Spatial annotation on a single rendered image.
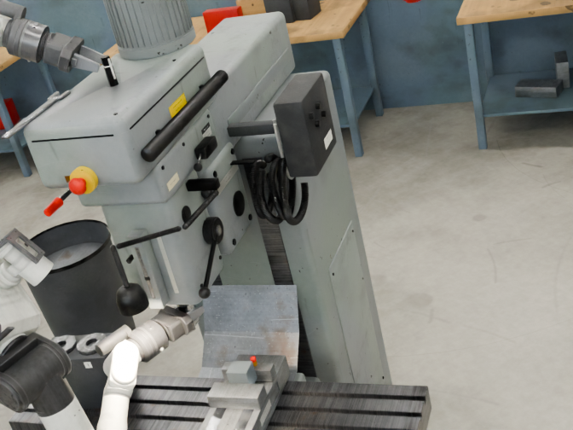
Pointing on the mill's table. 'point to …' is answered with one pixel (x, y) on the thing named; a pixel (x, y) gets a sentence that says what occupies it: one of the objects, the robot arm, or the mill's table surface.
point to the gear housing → (137, 192)
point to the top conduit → (183, 117)
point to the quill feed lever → (211, 230)
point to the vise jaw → (237, 395)
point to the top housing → (116, 119)
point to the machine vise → (267, 368)
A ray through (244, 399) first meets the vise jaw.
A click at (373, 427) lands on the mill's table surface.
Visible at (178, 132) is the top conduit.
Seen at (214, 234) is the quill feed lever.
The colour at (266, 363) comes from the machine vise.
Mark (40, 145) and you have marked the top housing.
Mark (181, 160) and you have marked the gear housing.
